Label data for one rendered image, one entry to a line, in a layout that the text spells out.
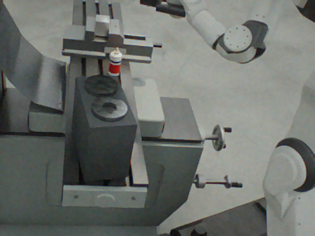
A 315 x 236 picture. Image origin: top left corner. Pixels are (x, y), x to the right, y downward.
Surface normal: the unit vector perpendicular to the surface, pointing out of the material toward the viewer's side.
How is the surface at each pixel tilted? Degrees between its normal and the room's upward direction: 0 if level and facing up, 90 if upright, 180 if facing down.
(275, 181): 90
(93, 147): 90
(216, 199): 0
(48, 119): 90
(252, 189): 0
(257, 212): 0
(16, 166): 90
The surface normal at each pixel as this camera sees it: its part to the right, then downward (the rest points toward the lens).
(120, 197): 0.09, 0.58
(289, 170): -0.89, 0.15
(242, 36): -0.37, -0.24
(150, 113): 0.14, -0.82
